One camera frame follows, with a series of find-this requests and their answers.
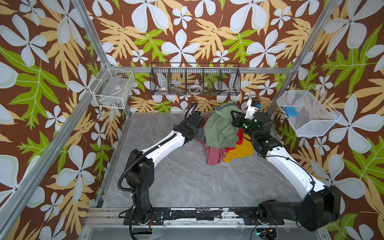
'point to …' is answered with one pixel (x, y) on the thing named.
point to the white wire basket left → (112, 88)
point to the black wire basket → (192, 78)
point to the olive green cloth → (219, 132)
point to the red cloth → (240, 140)
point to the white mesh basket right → (314, 117)
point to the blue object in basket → (291, 111)
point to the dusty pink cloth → (214, 155)
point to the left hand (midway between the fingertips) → (195, 127)
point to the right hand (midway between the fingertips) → (230, 111)
